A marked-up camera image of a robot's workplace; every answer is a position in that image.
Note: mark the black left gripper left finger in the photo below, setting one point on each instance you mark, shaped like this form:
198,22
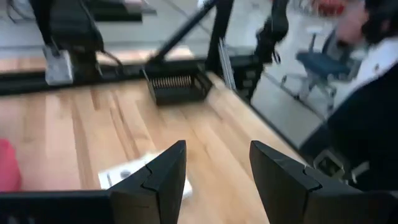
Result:
155,193

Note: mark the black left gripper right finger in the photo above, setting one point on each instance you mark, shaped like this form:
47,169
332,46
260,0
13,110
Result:
289,193

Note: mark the white booklet with black print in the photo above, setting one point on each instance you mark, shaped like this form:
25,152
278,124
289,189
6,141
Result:
124,172

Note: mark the pink plastic bin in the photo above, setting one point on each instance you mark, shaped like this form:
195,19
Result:
9,168

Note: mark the black perforated plastic basket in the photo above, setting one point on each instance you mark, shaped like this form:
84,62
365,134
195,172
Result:
177,90

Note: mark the person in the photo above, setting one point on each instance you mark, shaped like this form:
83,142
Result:
373,124

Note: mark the blue office chair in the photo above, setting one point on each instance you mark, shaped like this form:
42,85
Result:
320,63

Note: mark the black tripod stand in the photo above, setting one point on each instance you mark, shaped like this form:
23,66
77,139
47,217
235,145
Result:
273,28

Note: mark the black desk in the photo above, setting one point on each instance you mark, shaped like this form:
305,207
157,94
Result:
118,14

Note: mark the red tool cabinet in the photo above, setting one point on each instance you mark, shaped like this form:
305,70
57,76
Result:
329,7

